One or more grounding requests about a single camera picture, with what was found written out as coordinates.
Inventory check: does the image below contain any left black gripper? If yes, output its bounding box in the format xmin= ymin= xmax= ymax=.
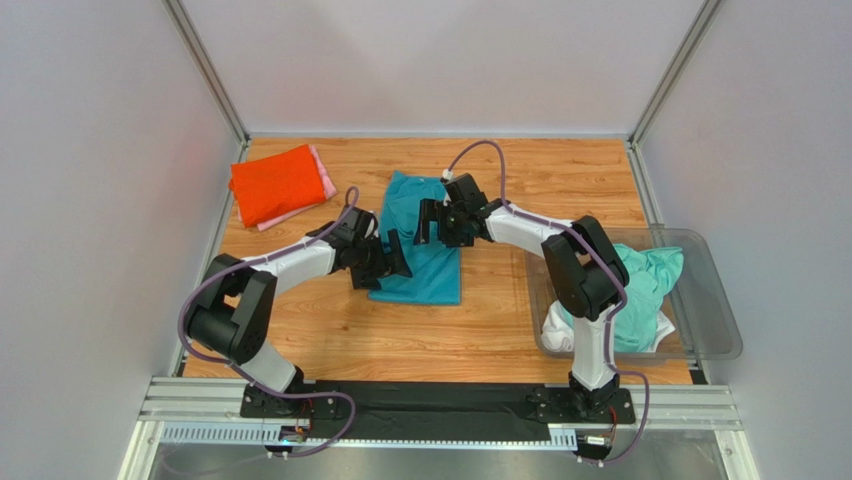
xmin=351 ymin=228 xmax=413 ymax=289

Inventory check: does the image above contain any teal blue t-shirt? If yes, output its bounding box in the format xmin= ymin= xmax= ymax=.
xmin=368 ymin=171 xmax=461 ymax=306

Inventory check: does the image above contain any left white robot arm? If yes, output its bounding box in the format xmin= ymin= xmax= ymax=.
xmin=178 ymin=205 xmax=413 ymax=417

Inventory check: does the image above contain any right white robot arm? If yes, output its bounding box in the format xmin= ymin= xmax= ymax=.
xmin=414 ymin=174 xmax=637 ymax=424

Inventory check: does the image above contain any pink folded t-shirt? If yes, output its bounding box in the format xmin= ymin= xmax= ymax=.
xmin=256 ymin=144 xmax=338 ymax=231

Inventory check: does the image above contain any orange folded t-shirt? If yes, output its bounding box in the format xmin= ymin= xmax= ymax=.
xmin=228 ymin=144 xmax=327 ymax=228

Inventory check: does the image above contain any white t-shirt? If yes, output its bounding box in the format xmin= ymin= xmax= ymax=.
xmin=540 ymin=301 xmax=676 ymax=353

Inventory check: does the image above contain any mint green t-shirt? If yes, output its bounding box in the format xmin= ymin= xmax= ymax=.
xmin=559 ymin=242 xmax=686 ymax=354

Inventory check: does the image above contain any clear plastic bin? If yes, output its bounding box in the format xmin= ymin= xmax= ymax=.
xmin=523 ymin=222 xmax=744 ymax=362

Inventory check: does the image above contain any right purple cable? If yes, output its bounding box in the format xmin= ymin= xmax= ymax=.
xmin=442 ymin=139 xmax=650 ymax=466

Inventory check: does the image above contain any right aluminium frame post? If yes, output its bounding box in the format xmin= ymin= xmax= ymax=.
xmin=629 ymin=0 xmax=724 ymax=150

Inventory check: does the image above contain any aluminium frame post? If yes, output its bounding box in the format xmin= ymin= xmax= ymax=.
xmin=629 ymin=0 xmax=724 ymax=150
xmin=162 ymin=0 xmax=250 ymax=149

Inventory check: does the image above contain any left aluminium frame post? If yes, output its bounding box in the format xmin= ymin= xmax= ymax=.
xmin=162 ymin=0 xmax=250 ymax=149

